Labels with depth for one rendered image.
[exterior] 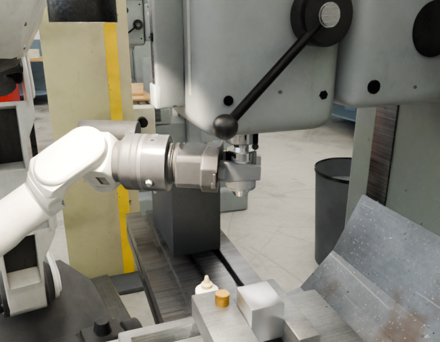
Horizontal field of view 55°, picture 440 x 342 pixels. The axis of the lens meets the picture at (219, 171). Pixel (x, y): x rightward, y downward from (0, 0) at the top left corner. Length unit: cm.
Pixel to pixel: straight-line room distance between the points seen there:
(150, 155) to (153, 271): 42
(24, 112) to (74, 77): 119
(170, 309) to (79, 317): 66
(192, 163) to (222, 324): 24
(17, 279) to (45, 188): 76
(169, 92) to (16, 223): 29
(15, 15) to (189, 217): 54
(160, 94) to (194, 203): 46
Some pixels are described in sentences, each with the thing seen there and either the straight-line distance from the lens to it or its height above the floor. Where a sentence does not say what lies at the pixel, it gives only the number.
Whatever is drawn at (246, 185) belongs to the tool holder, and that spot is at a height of 122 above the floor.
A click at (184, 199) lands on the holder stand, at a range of 97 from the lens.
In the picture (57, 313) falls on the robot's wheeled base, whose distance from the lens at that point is 153.
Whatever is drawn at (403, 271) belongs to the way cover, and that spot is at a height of 100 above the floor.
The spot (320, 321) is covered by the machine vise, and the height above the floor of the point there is 99.
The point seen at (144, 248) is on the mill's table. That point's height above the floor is 93.
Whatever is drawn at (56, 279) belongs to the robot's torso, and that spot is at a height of 71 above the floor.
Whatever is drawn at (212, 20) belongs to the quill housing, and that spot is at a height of 145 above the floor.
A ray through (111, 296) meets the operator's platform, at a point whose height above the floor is 40.
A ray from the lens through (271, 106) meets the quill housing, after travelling 53.
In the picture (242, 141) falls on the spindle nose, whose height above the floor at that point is 129.
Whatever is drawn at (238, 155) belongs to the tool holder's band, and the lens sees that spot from 62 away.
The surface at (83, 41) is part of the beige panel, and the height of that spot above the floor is 137.
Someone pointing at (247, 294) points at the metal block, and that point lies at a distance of 66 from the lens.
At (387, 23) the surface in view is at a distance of 59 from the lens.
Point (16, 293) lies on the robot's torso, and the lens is 139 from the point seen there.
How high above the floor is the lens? 144
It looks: 19 degrees down
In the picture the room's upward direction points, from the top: straight up
